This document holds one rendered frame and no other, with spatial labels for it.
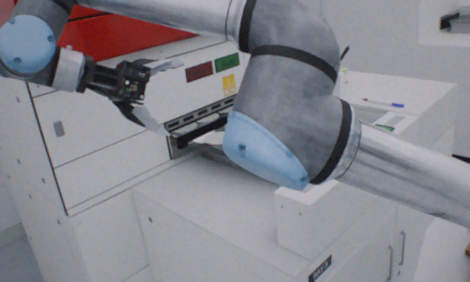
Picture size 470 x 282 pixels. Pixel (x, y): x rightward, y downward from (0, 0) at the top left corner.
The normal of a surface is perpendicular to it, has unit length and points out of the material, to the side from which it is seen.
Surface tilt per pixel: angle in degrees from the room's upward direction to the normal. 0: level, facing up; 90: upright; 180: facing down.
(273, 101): 52
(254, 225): 0
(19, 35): 74
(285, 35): 47
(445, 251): 0
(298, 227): 90
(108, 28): 90
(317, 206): 90
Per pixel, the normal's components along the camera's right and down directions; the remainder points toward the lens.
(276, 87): -0.21, -0.27
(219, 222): -0.11, -0.92
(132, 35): 0.71, 0.18
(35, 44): 0.49, -0.02
